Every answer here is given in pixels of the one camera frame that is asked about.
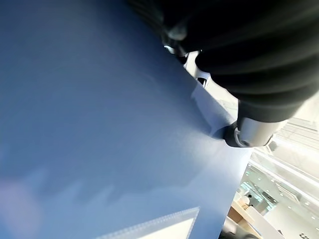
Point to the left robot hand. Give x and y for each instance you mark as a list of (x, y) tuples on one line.
[(249, 49)]

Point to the blue plastic folder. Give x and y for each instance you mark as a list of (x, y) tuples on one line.
[(94, 112)]

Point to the light wooden desk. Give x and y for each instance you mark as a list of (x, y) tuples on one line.
[(240, 214)]

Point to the white table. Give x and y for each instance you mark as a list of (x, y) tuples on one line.
[(264, 224)]

